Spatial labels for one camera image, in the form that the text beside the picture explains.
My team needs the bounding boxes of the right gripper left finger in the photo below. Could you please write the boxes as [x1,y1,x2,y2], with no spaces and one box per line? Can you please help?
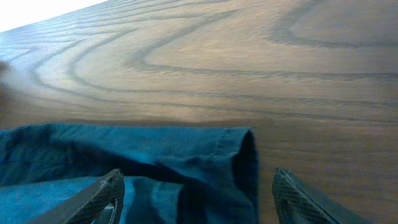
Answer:
[28,169,125,224]

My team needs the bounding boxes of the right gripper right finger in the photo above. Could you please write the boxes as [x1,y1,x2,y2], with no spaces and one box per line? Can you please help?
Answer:
[272,168,370,224]

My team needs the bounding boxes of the blue denim shorts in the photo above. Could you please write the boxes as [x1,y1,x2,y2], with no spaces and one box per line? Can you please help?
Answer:
[1,123,259,224]

